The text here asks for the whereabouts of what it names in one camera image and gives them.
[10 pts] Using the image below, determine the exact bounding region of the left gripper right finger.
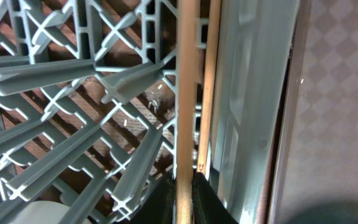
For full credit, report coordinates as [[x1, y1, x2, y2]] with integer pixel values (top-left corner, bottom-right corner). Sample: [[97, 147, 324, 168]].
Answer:
[[192, 172, 237, 224]]

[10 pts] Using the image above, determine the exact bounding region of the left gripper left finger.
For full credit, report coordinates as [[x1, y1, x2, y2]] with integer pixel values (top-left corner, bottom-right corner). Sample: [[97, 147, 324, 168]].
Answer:
[[129, 172, 176, 224]]

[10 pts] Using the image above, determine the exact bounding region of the wooden chopstick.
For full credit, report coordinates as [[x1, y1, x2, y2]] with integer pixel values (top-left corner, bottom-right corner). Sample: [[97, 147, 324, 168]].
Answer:
[[197, 0, 221, 175], [175, 0, 199, 224]]

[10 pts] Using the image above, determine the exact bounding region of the grey dishwasher rack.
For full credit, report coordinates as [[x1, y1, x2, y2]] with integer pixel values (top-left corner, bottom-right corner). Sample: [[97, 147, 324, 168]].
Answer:
[[0, 1, 300, 223]]

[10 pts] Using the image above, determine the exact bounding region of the dark brown serving tray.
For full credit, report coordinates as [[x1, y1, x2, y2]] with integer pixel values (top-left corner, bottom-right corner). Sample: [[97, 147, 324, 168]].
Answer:
[[264, 0, 358, 223]]

